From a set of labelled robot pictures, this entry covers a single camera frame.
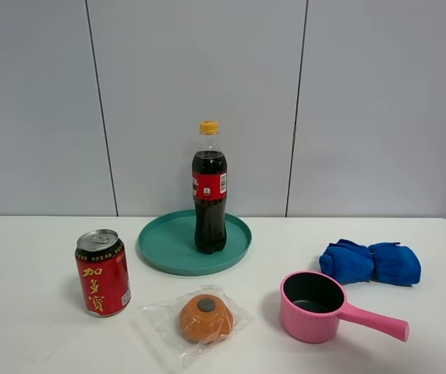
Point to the red herbal tea can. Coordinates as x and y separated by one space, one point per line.
102 267

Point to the pink saucepan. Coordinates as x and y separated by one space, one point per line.
312 305

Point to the blue folded cloth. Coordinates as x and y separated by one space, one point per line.
384 262

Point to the teal round plate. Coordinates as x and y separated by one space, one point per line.
167 244

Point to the wrapped orange bun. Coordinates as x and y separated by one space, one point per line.
178 331

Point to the cola bottle yellow cap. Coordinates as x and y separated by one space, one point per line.
209 182

